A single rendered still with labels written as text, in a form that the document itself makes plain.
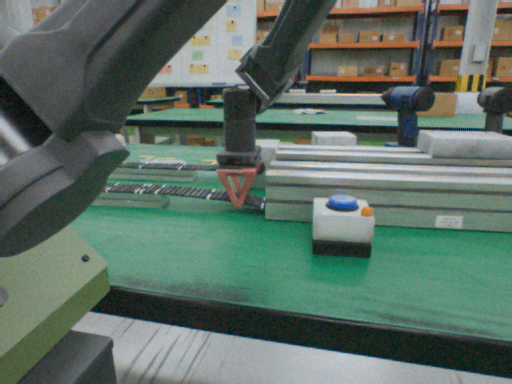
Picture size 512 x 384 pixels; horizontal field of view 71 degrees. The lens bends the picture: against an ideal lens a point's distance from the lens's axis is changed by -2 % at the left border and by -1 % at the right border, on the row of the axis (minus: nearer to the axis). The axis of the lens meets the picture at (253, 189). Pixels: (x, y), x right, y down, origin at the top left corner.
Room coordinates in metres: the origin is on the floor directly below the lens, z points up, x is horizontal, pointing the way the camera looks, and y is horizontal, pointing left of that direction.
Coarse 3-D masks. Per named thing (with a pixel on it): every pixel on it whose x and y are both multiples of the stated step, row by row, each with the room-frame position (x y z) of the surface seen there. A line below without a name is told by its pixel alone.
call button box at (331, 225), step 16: (320, 208) 0.49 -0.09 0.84; (336, 208) 0.48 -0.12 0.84; (352, 208) 0.48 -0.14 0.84; (320, 224) 0.46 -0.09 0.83; (336, 224) 0.46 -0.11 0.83; (352, 224) 0.45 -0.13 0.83; (368, 224) 0.45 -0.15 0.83; (320, 240) 0.46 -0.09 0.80; (336, 240) 0.46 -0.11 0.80; (352, 240) 0.45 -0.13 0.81; (368, 240) 0.45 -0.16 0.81; (352, 256) 0.45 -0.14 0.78; (368, 256) 0.45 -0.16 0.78
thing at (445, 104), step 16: (144, 96) 4.98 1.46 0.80; (160, 96) 4.98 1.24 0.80; (448, 96) 2.44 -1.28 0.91; (416, 112) 2.50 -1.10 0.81; (432, 112) 2.47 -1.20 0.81; (448, 112) 2.44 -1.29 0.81; (176, 144) 4.49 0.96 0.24; (192, 144) 4.48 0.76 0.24; (208, 144) 4.71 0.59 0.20; (304, 144) 4.19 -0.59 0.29
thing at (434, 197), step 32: (288, 192) 0.58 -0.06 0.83; (320, 192) 0.58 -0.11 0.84; (352, 192) 0.57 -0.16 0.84; (384, 192) 0.56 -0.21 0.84; (416, 192) 0.56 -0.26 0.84; (448, 192) 0.56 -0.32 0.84; (480, 192) 0.55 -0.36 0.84; (384, 224) 0.56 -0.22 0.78; (416, 224) 0.55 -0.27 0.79; (448, 224) 0.55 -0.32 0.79; (480, 224) 0.54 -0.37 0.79
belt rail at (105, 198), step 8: (104, 192) 0.67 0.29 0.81; (96, 200) 0.67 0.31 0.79; (104, 200) 0.67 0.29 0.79; (112, 200) 0.66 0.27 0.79; (120, 200) 0.67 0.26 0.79; (128, 200) 0.67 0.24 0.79; (136, 200) 0.66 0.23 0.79; (144, 200) 0.66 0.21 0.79; (152, 200) 0.66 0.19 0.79; (160, 200) 0.66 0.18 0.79; (168, 200) 0.68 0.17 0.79; (160, 208) 0.65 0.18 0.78
